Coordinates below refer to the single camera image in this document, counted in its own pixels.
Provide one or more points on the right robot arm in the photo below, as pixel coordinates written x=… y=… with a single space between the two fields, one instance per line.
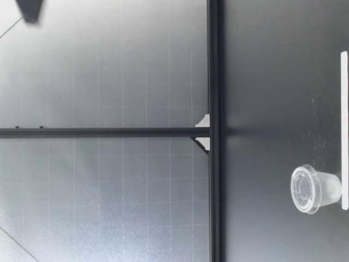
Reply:
x=32 y=9

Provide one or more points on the clear plastic cup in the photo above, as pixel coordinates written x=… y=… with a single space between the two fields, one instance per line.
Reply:
x=324 y=188

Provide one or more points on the white corner bracket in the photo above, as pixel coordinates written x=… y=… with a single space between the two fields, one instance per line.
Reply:
x=204 y=122
x=205 y=142

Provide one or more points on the black frame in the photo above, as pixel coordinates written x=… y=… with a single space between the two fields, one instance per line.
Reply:
x=215 y=82

